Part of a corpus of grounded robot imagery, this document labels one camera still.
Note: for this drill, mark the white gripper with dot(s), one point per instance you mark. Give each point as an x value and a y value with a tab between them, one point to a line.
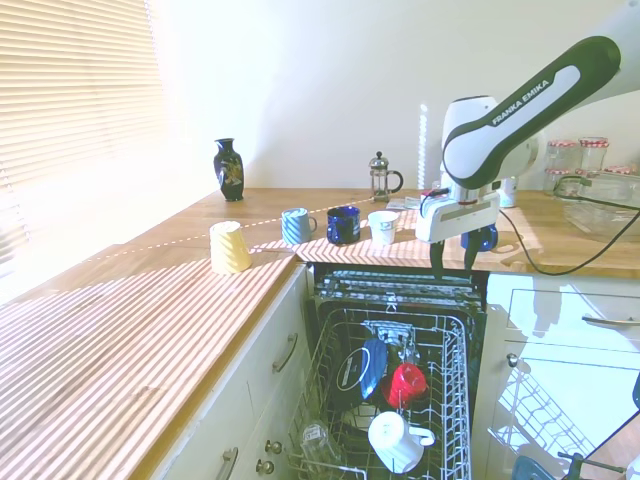
457	220

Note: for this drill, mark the white ribbed mug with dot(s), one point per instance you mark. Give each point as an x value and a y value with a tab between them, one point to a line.
392	440

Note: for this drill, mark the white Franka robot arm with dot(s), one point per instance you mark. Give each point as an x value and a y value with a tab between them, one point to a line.
525	110

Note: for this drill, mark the built-in dishwasher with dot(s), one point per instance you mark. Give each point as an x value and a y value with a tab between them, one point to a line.
400	295

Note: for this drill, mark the glossy dark blue mug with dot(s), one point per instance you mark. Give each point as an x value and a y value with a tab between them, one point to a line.
344	227

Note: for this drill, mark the red mug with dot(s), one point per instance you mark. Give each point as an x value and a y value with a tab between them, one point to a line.
405	385

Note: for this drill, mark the light blue ribbed mug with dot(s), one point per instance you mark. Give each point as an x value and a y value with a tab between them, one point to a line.
295	227

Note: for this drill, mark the yellow ribbed mug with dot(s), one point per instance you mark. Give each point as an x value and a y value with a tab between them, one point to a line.
229	250

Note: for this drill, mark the printed paper leaflet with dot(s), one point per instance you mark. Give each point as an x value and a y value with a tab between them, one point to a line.
405	203

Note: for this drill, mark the white printed cup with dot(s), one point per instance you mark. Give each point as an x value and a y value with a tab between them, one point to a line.
382	229

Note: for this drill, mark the green drink can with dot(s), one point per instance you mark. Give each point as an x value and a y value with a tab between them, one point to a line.
508	196

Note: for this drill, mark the glass French press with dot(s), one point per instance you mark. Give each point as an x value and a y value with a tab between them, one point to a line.
380	182

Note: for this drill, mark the round metal knob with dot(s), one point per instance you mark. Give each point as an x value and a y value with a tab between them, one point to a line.
512	359
273	446
265	466

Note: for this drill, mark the glass jar checkered lid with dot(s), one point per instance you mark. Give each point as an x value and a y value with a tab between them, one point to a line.
594	152
553	181
562	155

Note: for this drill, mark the white kitchen cabinet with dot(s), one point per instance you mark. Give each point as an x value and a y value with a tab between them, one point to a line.
550	340
260	400

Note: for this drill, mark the dark blue bowl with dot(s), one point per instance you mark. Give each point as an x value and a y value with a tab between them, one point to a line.
376	365

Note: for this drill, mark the blue plastic object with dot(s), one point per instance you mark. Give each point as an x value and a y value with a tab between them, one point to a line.
530	469

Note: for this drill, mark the clear drinking glass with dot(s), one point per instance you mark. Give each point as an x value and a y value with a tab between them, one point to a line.
317	442

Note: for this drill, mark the dark blue floral vase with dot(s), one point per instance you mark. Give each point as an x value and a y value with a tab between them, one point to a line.
229	172

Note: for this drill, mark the wooden window blind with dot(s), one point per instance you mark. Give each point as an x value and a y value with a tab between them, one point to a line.
75	100

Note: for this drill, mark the black camera stand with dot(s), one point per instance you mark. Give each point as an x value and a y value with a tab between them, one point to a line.
575	462

